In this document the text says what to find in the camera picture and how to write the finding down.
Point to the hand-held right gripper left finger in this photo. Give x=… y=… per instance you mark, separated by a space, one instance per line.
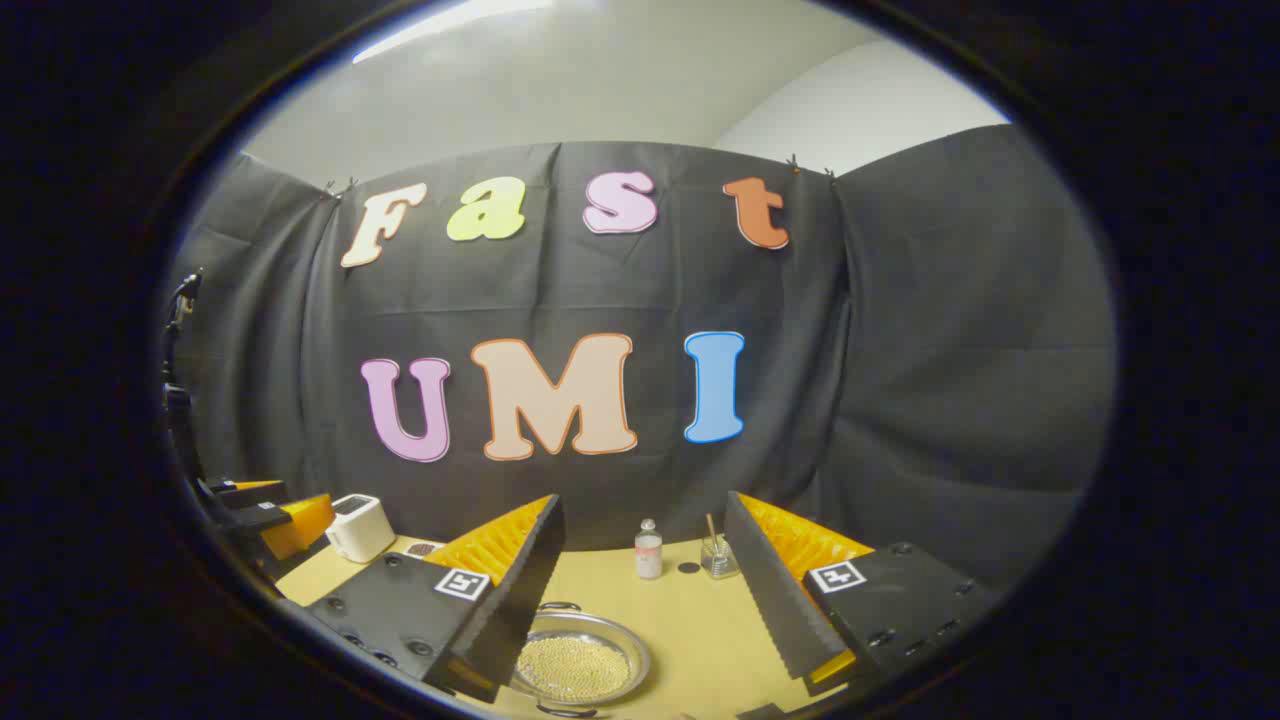
x=520 y=590

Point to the black backdrop cloth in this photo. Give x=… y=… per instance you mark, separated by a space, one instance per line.
x=900 y=350

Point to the white sectioned dish with beans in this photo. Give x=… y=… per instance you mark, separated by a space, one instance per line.
x=424 y=549

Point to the clear plastic bottle pink label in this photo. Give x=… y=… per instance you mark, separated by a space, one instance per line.
x=648 y=555

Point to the heap of yellow beans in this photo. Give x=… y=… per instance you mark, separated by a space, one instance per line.
x=575 y=668

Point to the white toaster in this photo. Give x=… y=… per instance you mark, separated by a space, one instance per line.
x=360 y=528

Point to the wooden stick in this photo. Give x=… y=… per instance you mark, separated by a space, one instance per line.
x=712 y=530

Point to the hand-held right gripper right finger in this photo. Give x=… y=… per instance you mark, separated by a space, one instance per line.
x=765 y=590

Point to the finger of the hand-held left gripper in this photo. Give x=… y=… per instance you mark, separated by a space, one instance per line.
x=250 y=495
x=300 y=525

